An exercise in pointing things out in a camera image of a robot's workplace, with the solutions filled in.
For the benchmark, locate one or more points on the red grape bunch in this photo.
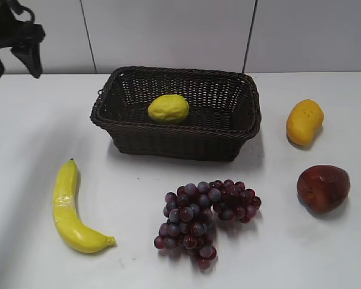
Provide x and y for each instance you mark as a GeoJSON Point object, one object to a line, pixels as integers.
{"type": "Point", "coordinates": [190, 212]}

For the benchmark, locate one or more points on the dark red apple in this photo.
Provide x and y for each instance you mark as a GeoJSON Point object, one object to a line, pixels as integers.
{"type": "Point", "coordinates": [323, 188]}

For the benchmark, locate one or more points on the yellow banana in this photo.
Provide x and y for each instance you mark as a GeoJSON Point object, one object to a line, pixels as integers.
{"type": "Point", "coordinates": [66, 218]}

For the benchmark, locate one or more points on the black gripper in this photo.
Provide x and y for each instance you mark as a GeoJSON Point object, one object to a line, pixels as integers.
{"type": "Point", "coordinates": [19, 32]}

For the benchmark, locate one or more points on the orange yellow mango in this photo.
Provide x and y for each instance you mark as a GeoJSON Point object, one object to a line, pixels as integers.
{"type": "Point", "coordinates": [303, 122]}

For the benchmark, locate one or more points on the yellow lemon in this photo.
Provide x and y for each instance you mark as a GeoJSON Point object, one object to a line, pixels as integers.
{"type": "Point", "coordinates": [169, 109]}

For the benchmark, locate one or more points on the dark brown wicker basket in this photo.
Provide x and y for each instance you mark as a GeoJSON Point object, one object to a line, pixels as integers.
{"type": "Point", "coordinates": [224, 112]}

